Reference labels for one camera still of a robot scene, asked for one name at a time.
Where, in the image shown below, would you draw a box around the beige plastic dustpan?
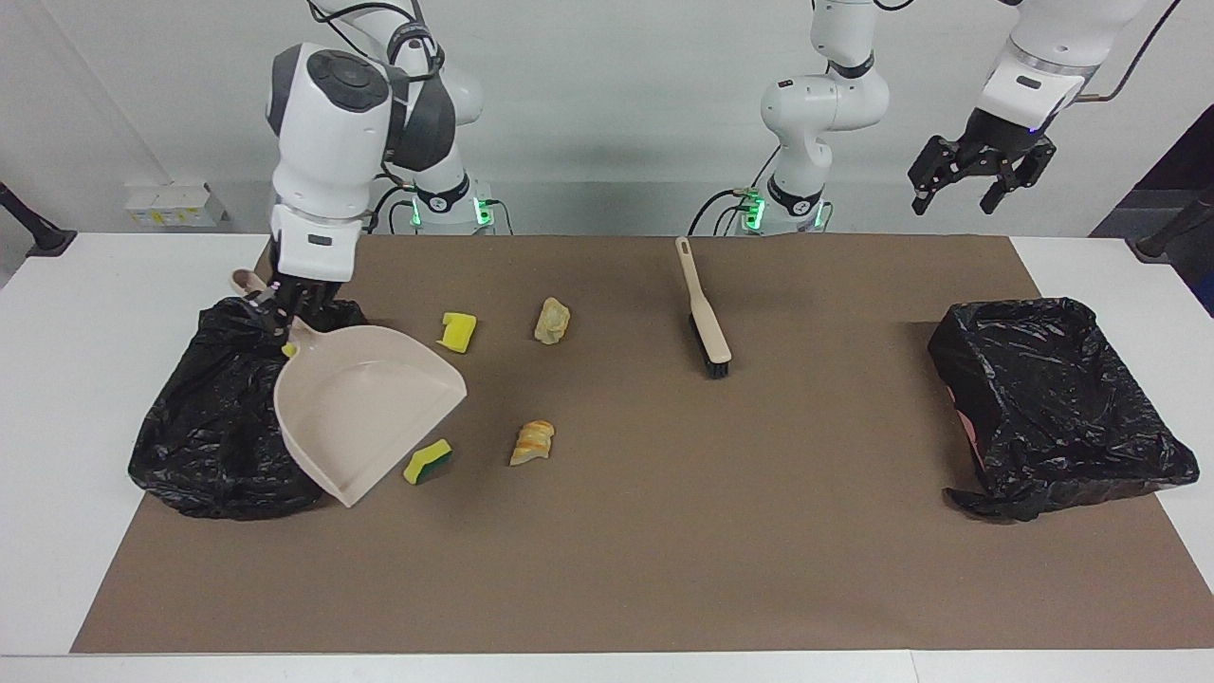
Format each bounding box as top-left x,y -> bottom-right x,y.
230,269 -> 469,509

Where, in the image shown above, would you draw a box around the black right base cables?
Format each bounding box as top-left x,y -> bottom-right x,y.
365,185 -> 420,235

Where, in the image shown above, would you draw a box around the striped croissant piece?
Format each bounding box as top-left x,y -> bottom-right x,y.
509,420 -> 556,467

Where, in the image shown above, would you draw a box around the yellow green sponge block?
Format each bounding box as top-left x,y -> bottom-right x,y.
403,438 -> 454,487

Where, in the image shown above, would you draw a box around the brown paper table mat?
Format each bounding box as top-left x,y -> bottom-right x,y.
71,234 -> 1214,655

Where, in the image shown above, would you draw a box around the black bag lined pink bin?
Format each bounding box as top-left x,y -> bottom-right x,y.
928,297 -> 1201,523

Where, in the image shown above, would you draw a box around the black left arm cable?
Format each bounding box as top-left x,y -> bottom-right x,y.
1084,0 -> 1186,102

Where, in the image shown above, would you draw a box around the black base cables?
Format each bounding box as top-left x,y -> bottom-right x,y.
365,185 -> 420,235
688,188 -> 762,235

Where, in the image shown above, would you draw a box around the dark background furniture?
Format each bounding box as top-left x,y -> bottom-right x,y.
1091,104 -> 1214,319

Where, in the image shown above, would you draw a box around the white wall outlet box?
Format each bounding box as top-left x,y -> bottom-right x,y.
125,183 -> 229,229

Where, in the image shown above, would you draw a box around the black left base cables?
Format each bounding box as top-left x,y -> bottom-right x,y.
688,188 -> 762,235

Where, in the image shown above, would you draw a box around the black camera stand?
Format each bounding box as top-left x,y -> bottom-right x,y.
1135,185 -> 1214,264
0,180 -> 77,259

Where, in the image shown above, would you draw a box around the pale bread chunk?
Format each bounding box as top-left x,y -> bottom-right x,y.
533,296 -> 573,345

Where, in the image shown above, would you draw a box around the plain yellow sponge piece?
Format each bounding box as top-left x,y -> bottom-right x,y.
436,311 -> 478,355

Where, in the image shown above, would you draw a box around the beige hand brush black bristles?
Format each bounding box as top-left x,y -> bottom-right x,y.
675,236 -> 733,379

